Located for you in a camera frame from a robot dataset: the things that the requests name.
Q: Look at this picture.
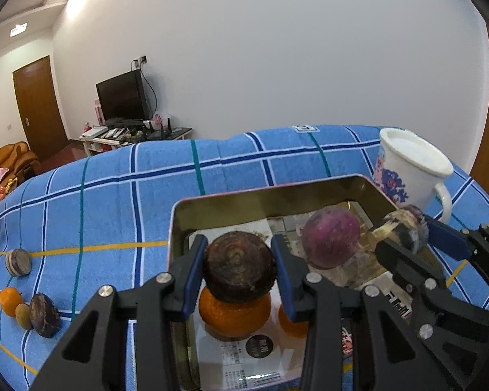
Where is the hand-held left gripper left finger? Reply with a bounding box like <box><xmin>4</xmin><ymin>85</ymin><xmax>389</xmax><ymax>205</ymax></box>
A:
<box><xmin>30</xmin><ymin>234</ymin><xmax>208</xmax><ymax>391</ymax></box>

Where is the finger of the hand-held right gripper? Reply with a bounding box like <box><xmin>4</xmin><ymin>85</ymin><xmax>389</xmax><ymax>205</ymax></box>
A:
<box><xmin>426</xmin><ymin>217</ymin><xmax>473</xmax><ymax>260</ymax></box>
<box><xmin>376</xmin><ymin>238</ymin><xmax>489</xmax><ymax>343</ymax></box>

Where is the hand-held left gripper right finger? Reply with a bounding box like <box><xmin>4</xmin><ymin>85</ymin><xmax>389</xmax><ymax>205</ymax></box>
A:
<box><xmin>271</xmin><ymin>234</ymin><xmax>451</xmax><ymax>391</ymax></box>

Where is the cut taro piece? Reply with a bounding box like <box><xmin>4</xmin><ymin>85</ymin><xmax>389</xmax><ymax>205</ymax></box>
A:
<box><xmin>5</xmin><ymin>249</ymin><xmax>32</xmax><ymax>278</ymax></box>
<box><xmin>369</xmin><ymin>206</ymin><xmax>430</xmax><ymax>253</ymax></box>

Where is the dark brown round taro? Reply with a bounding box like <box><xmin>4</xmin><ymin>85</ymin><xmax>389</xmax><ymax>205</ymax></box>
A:
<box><xmin>29</xmin><ymin>293</ymin><xmax>60</xmax><ymax>338</ymax></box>
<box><xmin>204</xmin><ymin>231</ymin><xmax>277</xmax><ymax>304</ymax></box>

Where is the large mandarin orange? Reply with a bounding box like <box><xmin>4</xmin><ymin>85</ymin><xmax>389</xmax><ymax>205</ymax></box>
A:
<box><xmin>198</xmin><ymin>287</ymin><xmax>272</xmax><ymax>340</ymax></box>

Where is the purple round radish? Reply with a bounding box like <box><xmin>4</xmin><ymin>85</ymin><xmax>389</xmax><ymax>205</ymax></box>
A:
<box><xmin>301</xmin><ymin>208</ymin><xmax>363</xmax><ymax>270</ymax></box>

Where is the pink tin box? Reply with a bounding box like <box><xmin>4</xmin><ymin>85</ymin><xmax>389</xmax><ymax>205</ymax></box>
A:
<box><xmin>167</xmin><ymin>174</ymin><xmax>445</xmax><ymax>391</ymax></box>

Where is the small tan longan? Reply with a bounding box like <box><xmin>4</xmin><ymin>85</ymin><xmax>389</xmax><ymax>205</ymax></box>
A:
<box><xmin>15</xmin><ymin>303</ymin><xmax>33</xmax><ymax>330</ymax></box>

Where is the white floral mug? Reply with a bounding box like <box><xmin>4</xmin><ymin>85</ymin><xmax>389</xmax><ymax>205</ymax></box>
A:
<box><xmin>373</xmin><ymin>127</ymin><xmax>456</xmax><ymax>223</ymax></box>

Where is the white printed paper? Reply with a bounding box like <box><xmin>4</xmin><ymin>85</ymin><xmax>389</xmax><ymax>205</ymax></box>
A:
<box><xmin>183</xmin><ymin>216</ymin><xmax>416</xmax><ymax>387</ymax></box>

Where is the blue plaid blanket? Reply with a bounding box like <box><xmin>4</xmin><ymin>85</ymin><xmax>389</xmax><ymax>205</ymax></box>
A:
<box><xmin>0</xmin><ymin>124</ymin><xmax>489</xmax><ymax>391</ymax></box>

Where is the white television stand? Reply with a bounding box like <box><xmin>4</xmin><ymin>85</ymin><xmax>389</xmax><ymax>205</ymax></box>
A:
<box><xmin>79</xmin><ymin>124</ymin><xmax>193</xmax><ymax>157</ymax></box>

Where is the black router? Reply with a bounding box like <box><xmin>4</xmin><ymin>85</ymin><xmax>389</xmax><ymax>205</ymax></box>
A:
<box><xmin>144</xmin><ymin>118</ymin><xmax>176</xmax><ymax>140</ymax></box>

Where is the black flat television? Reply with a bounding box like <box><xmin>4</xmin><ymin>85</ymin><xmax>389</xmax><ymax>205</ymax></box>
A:
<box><xmin>96</xmin><ymin>69</ymin><xmax>149</xmax><ymax>123</ymax></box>

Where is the orange leather sofa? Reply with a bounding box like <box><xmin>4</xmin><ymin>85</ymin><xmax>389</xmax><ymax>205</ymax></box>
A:
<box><xmin>0</xmin><ymin>142</ymin><xmax>39</xmax><ymax>204</ymax></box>

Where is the brown wooden door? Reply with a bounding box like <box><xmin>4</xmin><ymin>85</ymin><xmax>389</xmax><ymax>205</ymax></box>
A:
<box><xmin>12</xmin><ymin>56</ymin><xmax>70</xmax><ymax>159</ymax></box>

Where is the black television cable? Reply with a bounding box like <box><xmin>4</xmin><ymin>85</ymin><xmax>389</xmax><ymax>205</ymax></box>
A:
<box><xmin>141</xmin><ymin>65</ymin><xmax>157</xmax><ymax>119</ymax></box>

